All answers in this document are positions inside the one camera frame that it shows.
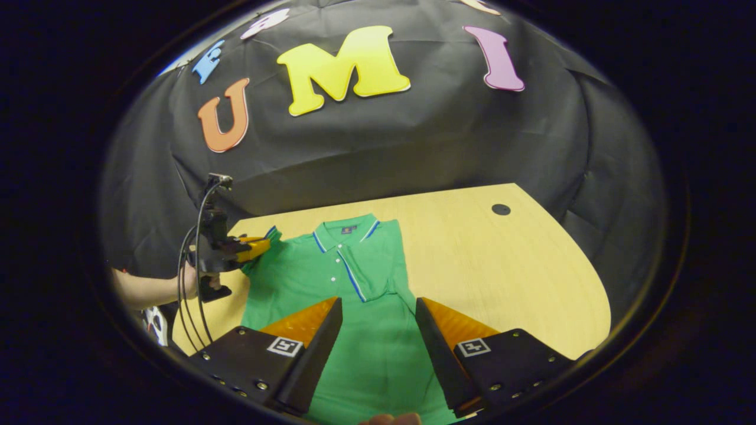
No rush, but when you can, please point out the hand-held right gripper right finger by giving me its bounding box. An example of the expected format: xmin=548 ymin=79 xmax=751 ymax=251
xmin=415 ymin=297 xmax=593 ymax=418

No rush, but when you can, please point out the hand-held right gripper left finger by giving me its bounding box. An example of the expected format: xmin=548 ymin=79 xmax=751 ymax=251
xmin=188 ymin=296 xmax=344 ymax=417

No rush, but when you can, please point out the green T-shirt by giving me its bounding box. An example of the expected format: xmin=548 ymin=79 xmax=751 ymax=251
xmin=239 ymin=213 xmax=460 ymax=425

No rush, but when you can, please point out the red and white object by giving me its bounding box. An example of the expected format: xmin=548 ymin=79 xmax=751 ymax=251
xmin=144 ymin=306 xmax=171 ymax=348

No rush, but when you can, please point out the black backdrop cloth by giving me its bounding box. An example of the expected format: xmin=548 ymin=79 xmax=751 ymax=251
xmin=97 ymin=0 xmax=668 ymax=331

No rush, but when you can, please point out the black cable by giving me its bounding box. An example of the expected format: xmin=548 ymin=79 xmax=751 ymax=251
xmin=176 ymin=225 xmax=198 ymax=350
xmin=194 ymin=177 xmax=228 ymax=346

